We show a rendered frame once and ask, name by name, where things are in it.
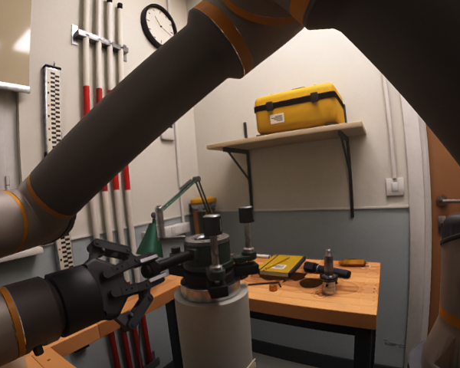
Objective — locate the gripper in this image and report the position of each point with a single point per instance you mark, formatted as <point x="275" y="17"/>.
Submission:
<point x="80" y="295"/>

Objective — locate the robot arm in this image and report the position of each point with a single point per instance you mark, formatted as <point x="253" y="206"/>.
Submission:
<point x="138" y="115"/>

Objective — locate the black collar lever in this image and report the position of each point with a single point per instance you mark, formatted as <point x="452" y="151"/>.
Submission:
<point x="168" y="262"/>

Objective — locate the green black tribrach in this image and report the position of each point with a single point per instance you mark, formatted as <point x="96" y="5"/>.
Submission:
<point x="201" y="253"/>

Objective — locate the grey round pillar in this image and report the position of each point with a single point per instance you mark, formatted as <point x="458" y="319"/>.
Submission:
<point x="214" y="329"/>

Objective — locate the black cylindrical adapter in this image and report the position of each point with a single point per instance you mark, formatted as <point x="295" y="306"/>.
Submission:
<point x="310" y="267"/>

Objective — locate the silver receiver adapter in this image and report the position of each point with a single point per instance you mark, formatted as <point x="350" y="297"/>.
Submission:
<point x="328" y="268"/>

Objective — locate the yellow instrument case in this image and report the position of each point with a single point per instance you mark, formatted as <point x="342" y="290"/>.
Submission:
<point x="299" y="109"/>

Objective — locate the green desk lamp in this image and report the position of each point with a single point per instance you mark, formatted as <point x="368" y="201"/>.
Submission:
<point x="150" y="239"/>

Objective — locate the yellow lidded grey bin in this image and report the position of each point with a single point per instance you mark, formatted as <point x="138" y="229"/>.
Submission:
<point x="199" y="214"/>

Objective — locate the black knob footscrew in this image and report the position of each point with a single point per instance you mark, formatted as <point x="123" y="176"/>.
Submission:
<point x="246" y="214"/>
<point x="212" y="224"/>

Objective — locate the black hex key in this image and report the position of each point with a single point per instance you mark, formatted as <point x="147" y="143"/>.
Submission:
<point x="264" y="283"/>

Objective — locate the small white marker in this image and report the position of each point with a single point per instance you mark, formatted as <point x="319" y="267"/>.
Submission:
<point x="263" y="255"/>

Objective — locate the small orange cap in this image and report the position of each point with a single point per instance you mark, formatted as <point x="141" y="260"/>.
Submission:
<point x="273" y="287"/>

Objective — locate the yellow pencil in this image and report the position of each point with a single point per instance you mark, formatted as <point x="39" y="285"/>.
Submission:
<point x="278" y="263"/>

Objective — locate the yellow notebook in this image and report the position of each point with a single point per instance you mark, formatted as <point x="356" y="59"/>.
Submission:
<point x="281" y="266"/>

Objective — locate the white levelling staff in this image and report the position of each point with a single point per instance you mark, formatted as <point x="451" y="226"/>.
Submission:
<point x="51" y="107"/>

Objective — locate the window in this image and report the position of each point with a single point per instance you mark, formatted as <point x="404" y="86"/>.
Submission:
<point x="0" y="138"/>

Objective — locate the small black stick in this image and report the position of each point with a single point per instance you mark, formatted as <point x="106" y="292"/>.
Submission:
<point x="245" y="130"/>

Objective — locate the red white ranging pole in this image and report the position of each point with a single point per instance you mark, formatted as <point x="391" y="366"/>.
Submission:
<point x="86" y="76"/>
<point x="119" y="34"/>
<point x="99" y="76"/>

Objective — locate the grey pole rack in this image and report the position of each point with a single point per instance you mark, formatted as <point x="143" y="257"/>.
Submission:
<point x="99" y="38"/>

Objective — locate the cream roller blind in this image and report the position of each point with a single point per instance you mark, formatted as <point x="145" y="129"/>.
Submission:
<point x="7" y="42"/>

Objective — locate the brown door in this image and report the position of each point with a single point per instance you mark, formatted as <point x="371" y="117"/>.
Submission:
<point x="441" y="172"/>

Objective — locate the white wall trunking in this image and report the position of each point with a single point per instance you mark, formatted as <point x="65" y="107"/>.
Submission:
<point x="174" y="231"/>

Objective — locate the wooden wall shelf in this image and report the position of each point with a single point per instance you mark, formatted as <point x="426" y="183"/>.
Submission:
<point x="287" y="136"/>

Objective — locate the round wall clock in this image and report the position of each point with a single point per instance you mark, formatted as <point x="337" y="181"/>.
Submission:
<point x="159" y="25"/>

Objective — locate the white wall switch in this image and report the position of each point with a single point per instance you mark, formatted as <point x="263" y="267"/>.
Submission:
<point x="395" y="186"/>

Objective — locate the white wall conduit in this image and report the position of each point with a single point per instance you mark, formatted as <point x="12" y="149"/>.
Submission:
<point x="389" y="134"/>

